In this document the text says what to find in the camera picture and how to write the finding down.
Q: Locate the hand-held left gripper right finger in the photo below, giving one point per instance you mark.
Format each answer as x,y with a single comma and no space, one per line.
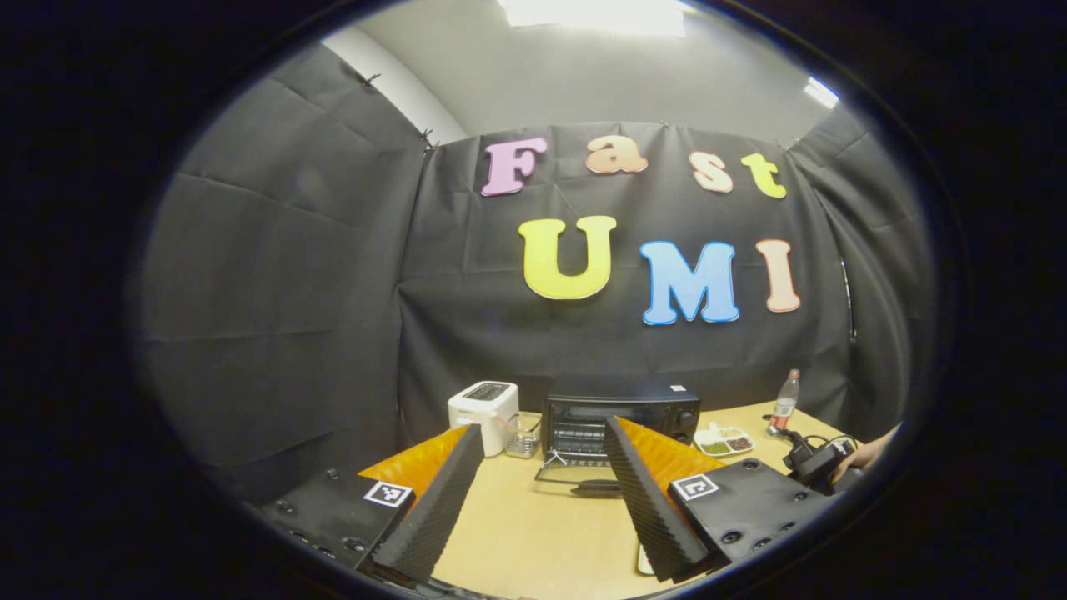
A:
646,508

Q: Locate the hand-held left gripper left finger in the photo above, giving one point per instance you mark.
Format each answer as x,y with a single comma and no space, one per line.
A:
442,508

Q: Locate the pale rectangular food plate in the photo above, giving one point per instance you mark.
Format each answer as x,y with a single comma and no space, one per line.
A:
644,560

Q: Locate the black electric oven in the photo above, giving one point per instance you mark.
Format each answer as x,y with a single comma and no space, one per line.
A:
617,392

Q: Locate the metal oven rack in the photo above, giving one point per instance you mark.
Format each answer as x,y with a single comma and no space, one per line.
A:
575,437

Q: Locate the clear bottle with red label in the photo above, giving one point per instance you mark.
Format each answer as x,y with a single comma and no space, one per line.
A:
783,408

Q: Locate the white toaster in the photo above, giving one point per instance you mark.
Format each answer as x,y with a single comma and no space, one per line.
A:
479,417

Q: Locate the white divided dish of beans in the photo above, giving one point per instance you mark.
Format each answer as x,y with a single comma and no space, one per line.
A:
723,442

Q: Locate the clear glass cup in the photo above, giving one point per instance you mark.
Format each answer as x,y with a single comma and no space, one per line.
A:
523,442

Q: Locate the black backdrop cloth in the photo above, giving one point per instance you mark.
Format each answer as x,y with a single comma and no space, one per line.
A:
292,333

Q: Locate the small ceiling light panel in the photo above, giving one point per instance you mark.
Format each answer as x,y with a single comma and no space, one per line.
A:
822,92

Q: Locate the large ceiling light panel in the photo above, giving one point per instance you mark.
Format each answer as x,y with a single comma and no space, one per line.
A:
592,15

